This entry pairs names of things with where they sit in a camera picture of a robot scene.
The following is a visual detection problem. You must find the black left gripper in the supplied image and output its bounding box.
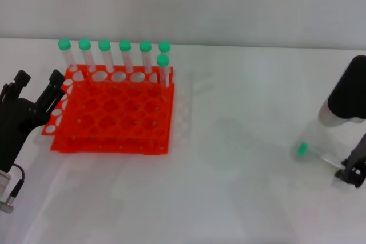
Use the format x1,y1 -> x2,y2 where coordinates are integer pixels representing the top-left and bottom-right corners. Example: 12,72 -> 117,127
0,69 -> 67,172

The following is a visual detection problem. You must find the orange test tube rack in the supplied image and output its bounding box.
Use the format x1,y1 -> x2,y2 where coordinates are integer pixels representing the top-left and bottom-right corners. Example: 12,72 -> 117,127
42,64 -> 176,157

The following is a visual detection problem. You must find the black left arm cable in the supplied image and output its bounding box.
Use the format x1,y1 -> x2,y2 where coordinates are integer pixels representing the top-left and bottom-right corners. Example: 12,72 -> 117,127
5,163 -> 26,202

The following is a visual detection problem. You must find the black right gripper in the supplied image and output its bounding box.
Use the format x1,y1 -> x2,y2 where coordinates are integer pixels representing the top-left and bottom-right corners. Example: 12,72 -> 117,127
334,131 -> 366,189

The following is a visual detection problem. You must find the green capped test tube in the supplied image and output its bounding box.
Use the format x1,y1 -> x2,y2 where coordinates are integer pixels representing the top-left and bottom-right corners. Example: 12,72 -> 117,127
158,41 -> 173,68
118,39 -> 134,74
156,54 -> 172,89
78,38 -> 97,73
139,41 -> 153,74
98,39 -> 116,73
296,142 -> 347,171
58,38 -> 78,72

